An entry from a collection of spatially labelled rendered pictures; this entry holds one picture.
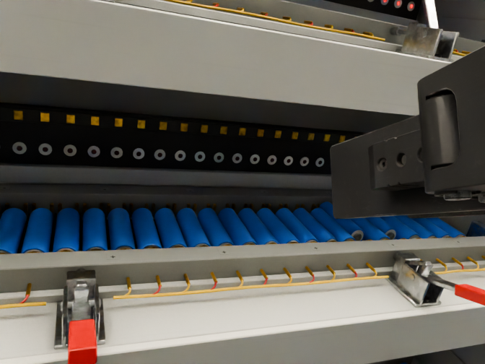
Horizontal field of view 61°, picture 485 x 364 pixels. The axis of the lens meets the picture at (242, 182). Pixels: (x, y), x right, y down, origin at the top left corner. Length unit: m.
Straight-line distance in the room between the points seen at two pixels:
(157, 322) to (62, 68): 0.17
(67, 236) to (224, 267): 0.12
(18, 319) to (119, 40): 0.18
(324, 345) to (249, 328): 0.06
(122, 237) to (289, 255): 0.13
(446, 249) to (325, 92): 0.21
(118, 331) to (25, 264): 0.07
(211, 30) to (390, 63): 0.14
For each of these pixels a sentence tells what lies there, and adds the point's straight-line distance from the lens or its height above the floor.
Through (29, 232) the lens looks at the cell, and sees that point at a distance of 0.35.
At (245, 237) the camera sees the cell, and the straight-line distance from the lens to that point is 0.36.
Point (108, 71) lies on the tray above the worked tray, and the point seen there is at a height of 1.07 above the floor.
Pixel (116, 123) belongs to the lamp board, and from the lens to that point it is 0.40.
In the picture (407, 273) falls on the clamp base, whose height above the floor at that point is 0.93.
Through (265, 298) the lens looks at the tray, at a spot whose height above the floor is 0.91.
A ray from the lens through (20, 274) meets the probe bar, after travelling 0.30.
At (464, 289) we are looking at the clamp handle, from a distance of 0.35.
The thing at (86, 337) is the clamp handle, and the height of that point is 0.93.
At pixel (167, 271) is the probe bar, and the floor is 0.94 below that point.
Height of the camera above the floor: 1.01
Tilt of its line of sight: 2 degrees down
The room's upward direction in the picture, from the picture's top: 2 degrees clockwise
